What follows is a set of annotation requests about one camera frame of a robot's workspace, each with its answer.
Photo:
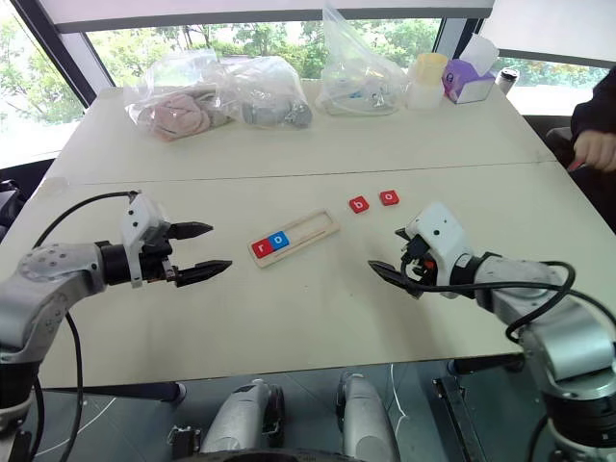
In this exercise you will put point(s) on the blue letter tile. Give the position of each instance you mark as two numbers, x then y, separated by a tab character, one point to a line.
278	240

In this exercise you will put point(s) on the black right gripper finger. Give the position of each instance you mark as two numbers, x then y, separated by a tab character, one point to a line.
394	276
403	234

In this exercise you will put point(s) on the white tissue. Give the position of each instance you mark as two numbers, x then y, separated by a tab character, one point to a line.
481	53

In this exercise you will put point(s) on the person in dark clothing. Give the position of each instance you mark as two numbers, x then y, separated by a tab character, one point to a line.
599	106

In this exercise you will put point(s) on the black table frame leg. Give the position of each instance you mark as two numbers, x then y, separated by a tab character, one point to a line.
454	418

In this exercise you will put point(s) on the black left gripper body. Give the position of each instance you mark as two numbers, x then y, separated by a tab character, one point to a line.
156	252

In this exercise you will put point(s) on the small black floor device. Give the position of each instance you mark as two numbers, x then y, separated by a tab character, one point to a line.
183	440

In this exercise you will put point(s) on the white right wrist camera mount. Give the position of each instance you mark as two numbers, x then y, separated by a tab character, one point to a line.
443	231

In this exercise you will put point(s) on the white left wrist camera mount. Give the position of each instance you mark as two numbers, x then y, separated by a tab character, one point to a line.
139	212

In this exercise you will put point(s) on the yellow plastic cup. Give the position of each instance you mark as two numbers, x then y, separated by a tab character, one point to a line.
431	67

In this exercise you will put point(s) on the tall clear plastic bag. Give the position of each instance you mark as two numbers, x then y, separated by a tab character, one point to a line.
356	72

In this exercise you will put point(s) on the silver robot leg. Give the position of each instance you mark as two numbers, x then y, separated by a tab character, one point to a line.
236	418
366	418

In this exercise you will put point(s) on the silver right robot leg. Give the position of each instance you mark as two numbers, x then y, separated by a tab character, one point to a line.
366	418

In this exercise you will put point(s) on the black table crossbar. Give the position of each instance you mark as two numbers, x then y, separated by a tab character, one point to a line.
486	364

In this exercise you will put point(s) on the narrow white roller blind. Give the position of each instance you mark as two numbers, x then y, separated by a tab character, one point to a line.
553	24

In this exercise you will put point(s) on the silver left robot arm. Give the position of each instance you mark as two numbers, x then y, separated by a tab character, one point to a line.
43	274

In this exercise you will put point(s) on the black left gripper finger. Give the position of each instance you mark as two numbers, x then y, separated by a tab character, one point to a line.
190	230
202	272

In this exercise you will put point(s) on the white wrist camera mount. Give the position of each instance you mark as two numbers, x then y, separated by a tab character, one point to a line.
443	231
139	212

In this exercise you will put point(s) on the wide white roller blind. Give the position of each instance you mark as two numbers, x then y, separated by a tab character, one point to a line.
240	9

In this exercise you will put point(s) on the person's bare hand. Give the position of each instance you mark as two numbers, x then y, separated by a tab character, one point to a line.
597	149

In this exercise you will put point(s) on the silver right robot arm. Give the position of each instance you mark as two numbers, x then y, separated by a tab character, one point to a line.
568	337

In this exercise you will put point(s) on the plastic bag with grey item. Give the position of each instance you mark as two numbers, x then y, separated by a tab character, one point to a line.
274	96

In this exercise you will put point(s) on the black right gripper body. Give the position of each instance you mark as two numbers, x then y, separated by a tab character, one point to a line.
418	262

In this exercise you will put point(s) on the red letter tile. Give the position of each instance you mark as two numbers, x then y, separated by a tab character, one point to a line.
390	198
260	248
359	205

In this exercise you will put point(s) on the white plastic container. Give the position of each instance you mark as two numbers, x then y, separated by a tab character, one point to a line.
423	96

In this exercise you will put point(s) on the plastic bag with pink cloth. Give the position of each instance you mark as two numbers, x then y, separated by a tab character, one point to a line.
178	110

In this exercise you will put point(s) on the wooden letter tray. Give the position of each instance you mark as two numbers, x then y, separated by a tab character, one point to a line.
308	231

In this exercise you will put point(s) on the purple tissue box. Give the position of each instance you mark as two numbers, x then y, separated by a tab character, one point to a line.
464	84

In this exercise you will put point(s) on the black-lidded drinking cup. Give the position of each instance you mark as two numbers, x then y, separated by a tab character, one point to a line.
507	79

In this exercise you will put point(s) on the silver left robot leg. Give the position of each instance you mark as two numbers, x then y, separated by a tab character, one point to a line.
236	418

